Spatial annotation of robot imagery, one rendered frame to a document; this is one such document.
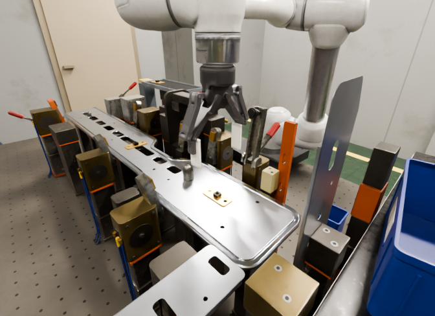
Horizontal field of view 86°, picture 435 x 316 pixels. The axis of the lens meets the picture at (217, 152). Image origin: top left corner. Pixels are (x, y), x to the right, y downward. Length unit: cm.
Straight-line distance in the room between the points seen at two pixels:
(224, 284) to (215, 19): 46
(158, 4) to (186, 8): 6
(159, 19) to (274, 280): 51
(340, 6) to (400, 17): 269
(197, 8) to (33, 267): 93
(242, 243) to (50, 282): 66
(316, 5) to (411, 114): 281
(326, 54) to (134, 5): 71
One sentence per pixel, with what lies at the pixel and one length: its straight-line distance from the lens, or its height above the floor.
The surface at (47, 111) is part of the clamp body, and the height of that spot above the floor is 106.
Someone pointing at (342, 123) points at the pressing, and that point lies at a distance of 38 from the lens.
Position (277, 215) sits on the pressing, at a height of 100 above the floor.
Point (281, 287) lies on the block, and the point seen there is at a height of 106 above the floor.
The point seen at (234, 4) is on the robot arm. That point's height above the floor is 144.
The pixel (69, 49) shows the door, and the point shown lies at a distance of 378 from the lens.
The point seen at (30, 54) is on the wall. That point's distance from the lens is 378.
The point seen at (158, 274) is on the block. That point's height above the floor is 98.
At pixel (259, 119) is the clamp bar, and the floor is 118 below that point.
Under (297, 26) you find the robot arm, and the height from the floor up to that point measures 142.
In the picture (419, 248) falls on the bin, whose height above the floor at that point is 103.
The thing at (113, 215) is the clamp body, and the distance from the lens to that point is 57.
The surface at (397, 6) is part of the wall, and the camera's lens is 365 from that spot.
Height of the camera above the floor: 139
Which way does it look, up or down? 26 degrees down
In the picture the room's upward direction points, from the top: straight up
